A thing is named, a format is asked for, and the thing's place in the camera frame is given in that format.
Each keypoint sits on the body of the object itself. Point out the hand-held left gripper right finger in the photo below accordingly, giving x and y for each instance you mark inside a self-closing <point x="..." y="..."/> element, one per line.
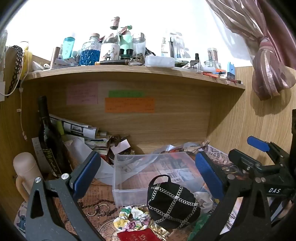
<point x="208" y="176"/>

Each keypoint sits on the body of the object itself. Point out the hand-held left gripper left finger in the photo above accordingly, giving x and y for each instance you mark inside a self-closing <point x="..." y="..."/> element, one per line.
<point x="86" y="172"/>

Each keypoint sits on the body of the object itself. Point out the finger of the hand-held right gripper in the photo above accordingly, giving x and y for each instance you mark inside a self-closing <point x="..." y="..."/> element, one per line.
<point x="256" y="143"/>
<point x="242" y="161"/>

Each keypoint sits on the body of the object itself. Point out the clear plastic bin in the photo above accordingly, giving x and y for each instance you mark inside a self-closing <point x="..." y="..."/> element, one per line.
<point x="134" y="192"/>

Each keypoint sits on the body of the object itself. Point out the floral fabric scrunchie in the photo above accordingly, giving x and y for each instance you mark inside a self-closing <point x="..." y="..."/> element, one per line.
<point x="134" y="220"/>

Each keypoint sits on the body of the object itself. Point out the white paper sheet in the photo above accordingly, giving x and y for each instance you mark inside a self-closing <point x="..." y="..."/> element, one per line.
<point x="81" y="150"/>

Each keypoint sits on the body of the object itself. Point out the white cloth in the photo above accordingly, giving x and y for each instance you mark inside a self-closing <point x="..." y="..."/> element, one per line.
<point x="204" y="201"/>

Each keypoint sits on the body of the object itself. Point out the vintage print table mat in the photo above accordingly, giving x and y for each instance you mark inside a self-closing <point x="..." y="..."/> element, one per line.
<point x="99" y="208"/>

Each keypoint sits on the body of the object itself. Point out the pile of papers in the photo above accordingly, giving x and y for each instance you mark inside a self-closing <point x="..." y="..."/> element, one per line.
<point x="81" y="132"/>

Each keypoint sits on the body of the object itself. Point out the dark wine bottle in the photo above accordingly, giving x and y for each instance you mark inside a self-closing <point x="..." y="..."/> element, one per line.
<point x="49" y="148"/>

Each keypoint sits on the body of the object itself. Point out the white card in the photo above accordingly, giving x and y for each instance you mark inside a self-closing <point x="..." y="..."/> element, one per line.
<point x="123" y="146"/>

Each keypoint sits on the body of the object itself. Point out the clear plastic bag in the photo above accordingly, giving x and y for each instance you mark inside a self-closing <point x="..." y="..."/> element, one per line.
<point x="171" y="149"/>

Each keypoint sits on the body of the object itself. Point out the green cloth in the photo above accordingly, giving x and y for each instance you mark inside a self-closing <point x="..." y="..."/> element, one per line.
<point x="198" y="227"/>

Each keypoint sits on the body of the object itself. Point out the metal ruler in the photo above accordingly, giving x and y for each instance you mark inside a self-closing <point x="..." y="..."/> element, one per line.
<point x="38" y="153"/>

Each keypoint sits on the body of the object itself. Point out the beige thermos flask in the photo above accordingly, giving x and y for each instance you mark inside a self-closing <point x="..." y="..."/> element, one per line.
<point x="25" y="169"/>

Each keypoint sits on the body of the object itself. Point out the blue stamp holder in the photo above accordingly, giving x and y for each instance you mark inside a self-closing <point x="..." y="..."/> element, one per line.
<point x="231" y="70"/>

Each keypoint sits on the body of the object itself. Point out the pink paper note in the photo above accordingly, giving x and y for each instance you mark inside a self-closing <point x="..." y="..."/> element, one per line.
<point x="82" y="93"/>

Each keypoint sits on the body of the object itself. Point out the cartoon sticker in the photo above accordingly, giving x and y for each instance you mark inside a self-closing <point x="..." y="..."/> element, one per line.
<point x="22" y="217"/>

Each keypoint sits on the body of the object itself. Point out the orange paper note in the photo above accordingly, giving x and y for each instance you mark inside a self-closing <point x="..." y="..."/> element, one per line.
<point x="129" y="105"/>

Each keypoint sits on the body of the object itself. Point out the red pouch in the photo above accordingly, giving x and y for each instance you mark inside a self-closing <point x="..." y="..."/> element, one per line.
<point x="138" y="236"/>

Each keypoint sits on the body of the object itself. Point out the green paper note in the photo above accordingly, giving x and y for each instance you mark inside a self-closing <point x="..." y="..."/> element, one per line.
<point x="126" y="94"/>

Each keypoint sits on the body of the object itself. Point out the pink striped curtain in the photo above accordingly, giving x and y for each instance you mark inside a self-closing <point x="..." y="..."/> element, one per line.
<point x="266" y="46"/>

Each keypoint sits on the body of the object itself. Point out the small glass jar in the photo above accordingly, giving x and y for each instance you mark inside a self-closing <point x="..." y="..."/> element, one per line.
<point x="211" y="56"/>

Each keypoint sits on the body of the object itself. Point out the brown pen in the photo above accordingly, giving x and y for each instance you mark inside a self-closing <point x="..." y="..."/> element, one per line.
<point x="112" y="62"/>

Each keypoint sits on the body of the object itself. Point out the wooden shelf board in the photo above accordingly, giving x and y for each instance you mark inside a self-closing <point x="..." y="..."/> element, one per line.
<point x="138" y="71"/>

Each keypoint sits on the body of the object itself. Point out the blue glass bottle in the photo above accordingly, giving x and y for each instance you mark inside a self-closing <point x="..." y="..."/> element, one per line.
<point x="90" y="54"/>

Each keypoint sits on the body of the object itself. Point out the white plastic box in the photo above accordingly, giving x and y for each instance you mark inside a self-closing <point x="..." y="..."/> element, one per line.
<point x="159" y="61"/>

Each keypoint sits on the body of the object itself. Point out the teal plastic bottle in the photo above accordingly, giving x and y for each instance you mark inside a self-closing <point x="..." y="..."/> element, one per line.
<point x="68" y="47"/>

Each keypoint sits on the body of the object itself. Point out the yellow round item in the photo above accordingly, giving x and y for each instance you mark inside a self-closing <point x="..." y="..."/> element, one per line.
<point x="28" y="60"/>

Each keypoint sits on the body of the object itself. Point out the black lace band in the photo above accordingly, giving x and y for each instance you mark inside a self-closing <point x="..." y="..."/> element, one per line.
<point x="16" y="67"/>

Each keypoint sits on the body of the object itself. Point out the clear bottle with cork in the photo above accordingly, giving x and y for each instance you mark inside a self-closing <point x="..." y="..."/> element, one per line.
<point x="110" y="46"/>

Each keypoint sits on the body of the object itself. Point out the mint green bottle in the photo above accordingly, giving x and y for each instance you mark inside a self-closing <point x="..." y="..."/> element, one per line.
<point x="126" y="41"/>

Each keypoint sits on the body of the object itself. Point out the clear glass jar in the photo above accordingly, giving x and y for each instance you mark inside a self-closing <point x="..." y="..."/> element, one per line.
<point x="139" y="45"/>

